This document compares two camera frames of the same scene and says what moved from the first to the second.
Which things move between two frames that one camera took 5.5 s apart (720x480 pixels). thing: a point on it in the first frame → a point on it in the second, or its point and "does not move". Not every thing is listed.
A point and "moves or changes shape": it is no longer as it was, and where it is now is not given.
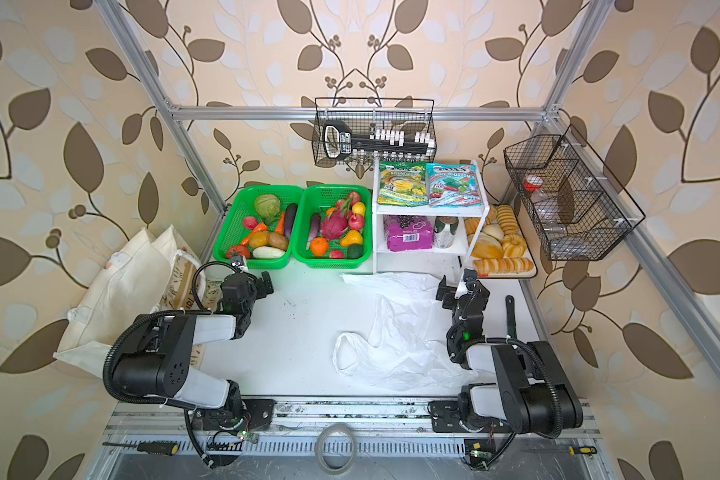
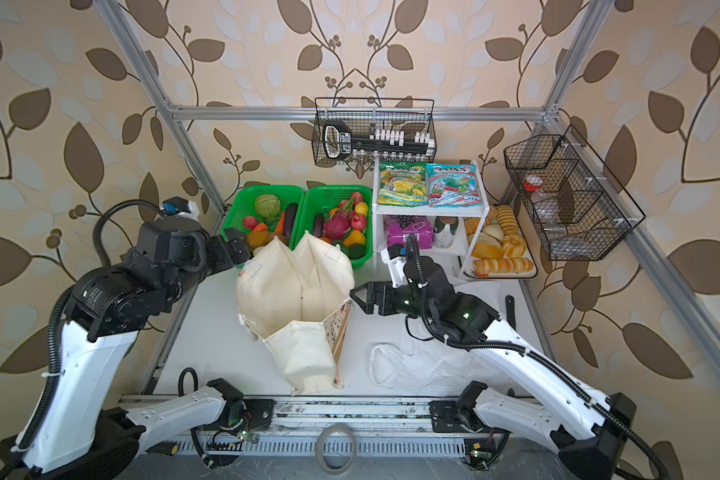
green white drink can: (444, 231) does not move
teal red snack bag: (453, 186) does not move
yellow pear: (353, 237) does not move
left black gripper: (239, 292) → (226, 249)
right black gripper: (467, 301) → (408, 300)
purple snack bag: (408, 232) does not move
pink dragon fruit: (335, 224) does not move
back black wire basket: (373, 129) does not move
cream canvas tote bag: (151, 274) moves or changes shape
